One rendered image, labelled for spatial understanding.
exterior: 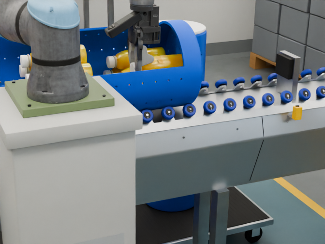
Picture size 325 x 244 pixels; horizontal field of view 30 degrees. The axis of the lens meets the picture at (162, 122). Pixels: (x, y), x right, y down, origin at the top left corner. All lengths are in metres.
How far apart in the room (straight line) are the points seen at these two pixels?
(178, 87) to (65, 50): 0.57
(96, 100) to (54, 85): 0.11
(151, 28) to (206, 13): 4.12
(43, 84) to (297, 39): 3.94
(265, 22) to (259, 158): 3.49
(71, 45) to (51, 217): 0.41
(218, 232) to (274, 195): 1.29
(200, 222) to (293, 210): 1.09
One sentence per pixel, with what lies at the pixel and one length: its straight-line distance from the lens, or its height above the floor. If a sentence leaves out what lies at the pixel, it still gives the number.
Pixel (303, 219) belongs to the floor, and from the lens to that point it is 3.33.
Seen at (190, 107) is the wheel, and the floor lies 0.97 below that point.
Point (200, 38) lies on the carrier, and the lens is 2.72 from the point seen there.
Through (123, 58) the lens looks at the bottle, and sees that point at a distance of 1.98.
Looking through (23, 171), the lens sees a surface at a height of 1.05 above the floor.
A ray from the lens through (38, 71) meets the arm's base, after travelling 1.45.
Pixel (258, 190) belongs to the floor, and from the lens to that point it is 3.56.
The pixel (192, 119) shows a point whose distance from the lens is 1.99.
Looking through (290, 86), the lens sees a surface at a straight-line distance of 2.24.
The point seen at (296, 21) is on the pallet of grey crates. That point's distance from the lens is 5.22.
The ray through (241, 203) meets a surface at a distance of 3.11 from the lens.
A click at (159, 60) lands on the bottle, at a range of 1.91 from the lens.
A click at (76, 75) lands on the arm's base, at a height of 1.23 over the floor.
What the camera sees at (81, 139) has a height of 1.10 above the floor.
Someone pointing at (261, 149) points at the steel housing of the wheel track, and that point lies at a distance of 2.16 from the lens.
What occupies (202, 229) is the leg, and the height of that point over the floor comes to 0.39.
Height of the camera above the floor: 1.67
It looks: 22 degrees down
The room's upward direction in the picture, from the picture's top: 1 degrees clockwise
